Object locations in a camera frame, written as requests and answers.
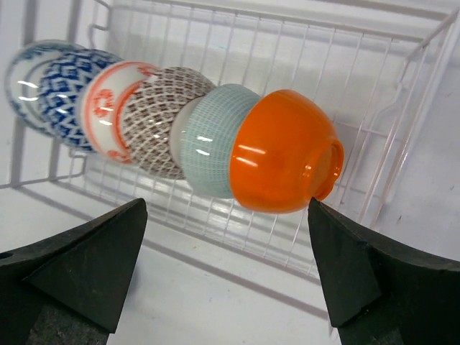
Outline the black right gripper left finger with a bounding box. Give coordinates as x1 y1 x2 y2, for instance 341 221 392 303
1 198 147 344

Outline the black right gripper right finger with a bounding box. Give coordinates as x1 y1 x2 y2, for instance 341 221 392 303
308 199 459 344

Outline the white bowl blue orange rim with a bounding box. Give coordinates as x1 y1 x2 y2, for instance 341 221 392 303
229 89 344 213

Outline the brown patterned bowl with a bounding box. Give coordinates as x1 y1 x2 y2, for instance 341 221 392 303
121 67 216 180

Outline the orange floral bowl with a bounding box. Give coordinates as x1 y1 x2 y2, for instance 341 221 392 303
76 61 159 164

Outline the orange geometric patterned bowl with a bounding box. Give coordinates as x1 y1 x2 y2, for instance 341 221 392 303
37 49 121 152

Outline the pale green bowl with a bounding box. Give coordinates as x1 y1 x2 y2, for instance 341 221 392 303
180 83 260 199

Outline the blue floral bowl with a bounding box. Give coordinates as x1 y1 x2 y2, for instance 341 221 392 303
4 40 82 137

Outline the clear acrylic dish rack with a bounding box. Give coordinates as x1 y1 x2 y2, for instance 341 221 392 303
0 0 460 321

